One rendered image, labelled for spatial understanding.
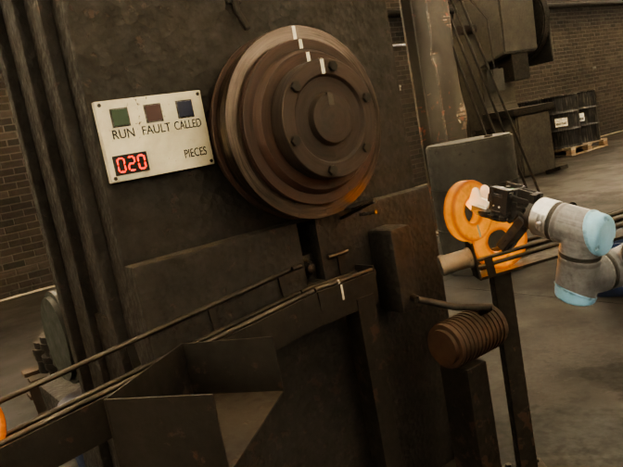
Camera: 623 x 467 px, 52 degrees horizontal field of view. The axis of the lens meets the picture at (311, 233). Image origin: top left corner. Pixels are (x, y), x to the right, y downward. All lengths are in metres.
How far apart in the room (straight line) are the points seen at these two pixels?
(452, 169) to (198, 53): 2.83
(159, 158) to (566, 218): 0.92
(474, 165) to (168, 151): 2.93
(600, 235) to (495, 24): 8.05
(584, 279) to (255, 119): 0.81
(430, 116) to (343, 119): 4.52
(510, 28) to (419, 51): 3.54
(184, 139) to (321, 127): 0.33
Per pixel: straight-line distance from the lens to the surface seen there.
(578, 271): 1.51
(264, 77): 1.51
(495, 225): 1.84
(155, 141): 1.53
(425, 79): 6.04
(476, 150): 4.22
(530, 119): 9.48
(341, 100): 1.54
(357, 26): 1.95
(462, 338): 1.74
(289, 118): 1.46
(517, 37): 9.56
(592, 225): 1.46
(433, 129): 6.03
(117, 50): 1.56
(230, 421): 1.23
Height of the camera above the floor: 1.08
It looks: 8 degrees down
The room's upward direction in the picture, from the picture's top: 11 degrees counter-clockwise
